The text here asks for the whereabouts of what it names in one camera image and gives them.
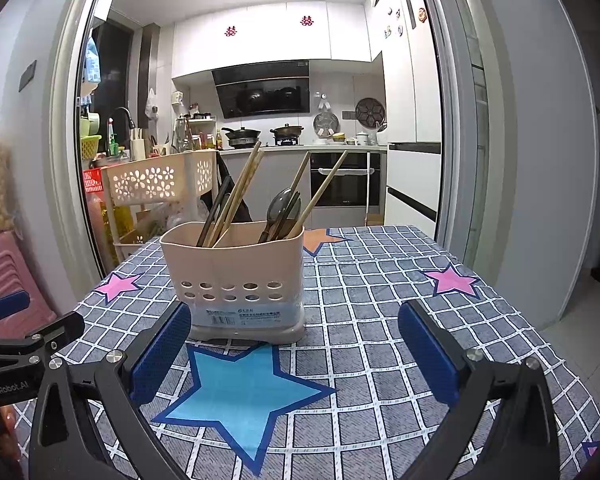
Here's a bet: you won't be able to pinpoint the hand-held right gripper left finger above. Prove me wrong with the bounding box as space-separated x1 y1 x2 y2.
28 301 192 480

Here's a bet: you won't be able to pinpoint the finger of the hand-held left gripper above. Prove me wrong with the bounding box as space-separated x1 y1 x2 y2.
39 311 86 356
0 290 31 323

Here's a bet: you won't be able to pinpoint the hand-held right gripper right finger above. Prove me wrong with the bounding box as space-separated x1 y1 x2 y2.
399 300 563 480

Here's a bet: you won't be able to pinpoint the beige utensil holder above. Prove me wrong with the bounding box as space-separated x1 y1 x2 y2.
159 220 306 343

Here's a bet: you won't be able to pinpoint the grey spoon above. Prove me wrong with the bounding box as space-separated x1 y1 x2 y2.
196 175 231 248

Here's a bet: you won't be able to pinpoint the dark plastic spoon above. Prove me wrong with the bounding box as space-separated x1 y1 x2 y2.
272 191 302 242
260 187 295 243

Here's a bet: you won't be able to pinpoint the pink star patch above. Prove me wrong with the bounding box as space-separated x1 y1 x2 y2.
420 262 481 298
92 271 146 303

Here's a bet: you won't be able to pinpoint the blue star patch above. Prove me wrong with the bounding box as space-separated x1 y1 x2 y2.
152 342 338 463

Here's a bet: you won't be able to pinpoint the grey checked tablecloth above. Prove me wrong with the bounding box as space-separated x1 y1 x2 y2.
10 225 600 480

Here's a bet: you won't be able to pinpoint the yellow oil bottles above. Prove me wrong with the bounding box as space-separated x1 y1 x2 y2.
112 205 133 241

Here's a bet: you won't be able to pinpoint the beige flower-cutout trolley rack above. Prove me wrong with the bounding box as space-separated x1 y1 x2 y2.
102 150 218 261

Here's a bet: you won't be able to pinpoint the black built-in oven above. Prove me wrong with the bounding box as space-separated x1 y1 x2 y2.
310 152 382 208

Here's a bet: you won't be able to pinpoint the grey kitchen counter cabinet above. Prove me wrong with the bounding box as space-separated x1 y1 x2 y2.
220 145 388 226

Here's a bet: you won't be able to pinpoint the countertop spice rack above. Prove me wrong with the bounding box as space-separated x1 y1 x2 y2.
177 115 218 153

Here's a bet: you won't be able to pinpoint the black kitchen faucet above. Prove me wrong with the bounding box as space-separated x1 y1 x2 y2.
111 107 136 133

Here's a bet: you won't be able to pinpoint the black wok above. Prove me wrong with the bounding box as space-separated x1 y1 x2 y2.
222 126 262 147

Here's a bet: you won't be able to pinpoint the black cooking pot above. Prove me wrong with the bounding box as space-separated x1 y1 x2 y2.
271 124 306 146

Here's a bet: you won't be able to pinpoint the round metal steamer rack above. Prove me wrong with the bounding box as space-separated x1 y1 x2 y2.
313 111 340 138

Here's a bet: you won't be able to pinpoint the hanging blue white bag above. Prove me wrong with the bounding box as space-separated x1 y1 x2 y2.
82 37 101 83

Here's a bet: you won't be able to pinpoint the white refrigerator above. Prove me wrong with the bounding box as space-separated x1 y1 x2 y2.
370 0 443 226

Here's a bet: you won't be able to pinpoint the black range hood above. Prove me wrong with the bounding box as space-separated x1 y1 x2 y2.
211 60 311 120

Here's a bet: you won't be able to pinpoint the white upper cabinets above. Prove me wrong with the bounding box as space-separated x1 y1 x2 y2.
171 2 383 80

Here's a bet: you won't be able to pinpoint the dark wall switch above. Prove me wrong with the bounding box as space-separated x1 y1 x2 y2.
19 60 37 92

